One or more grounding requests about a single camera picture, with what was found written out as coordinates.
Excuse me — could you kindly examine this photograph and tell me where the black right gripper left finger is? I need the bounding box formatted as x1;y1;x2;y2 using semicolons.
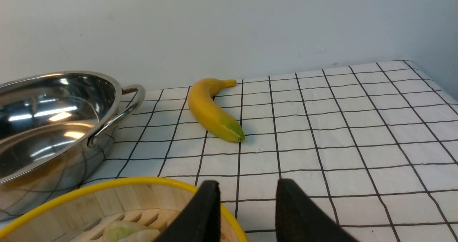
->
155;180;221;242

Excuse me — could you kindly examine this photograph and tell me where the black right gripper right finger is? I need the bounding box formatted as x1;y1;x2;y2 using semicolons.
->
275;179;357;242

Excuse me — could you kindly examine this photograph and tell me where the stainless steel pot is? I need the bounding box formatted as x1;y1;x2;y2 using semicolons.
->
0;71;146;221

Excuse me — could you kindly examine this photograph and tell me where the pale green dumpling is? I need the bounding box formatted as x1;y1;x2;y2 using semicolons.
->
103;221;161;242

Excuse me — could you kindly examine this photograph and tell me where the white black grid tablecloth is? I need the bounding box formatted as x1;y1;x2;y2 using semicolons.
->
0;60;458;242

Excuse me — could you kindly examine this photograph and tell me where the yellow banana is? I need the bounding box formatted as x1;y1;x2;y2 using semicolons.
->
187;78;245;143

